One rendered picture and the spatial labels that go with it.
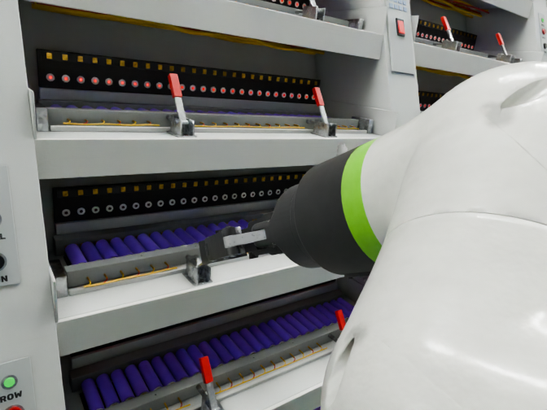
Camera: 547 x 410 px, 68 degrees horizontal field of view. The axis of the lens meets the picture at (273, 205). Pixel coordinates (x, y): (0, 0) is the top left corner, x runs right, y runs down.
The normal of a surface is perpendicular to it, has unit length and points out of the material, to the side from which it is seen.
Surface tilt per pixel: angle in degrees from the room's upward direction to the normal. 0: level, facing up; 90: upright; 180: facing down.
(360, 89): 90
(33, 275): 90
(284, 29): 110
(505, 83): 44
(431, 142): 54
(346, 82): 90
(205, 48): 90
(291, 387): 20
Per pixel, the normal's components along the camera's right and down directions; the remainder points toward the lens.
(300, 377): 0.11, -0.95
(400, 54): 0.58, -0.04
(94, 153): 0.58, 0.30
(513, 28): -0.81, 0.10
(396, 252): -0.78, -0.61
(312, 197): -0.83, -0.22
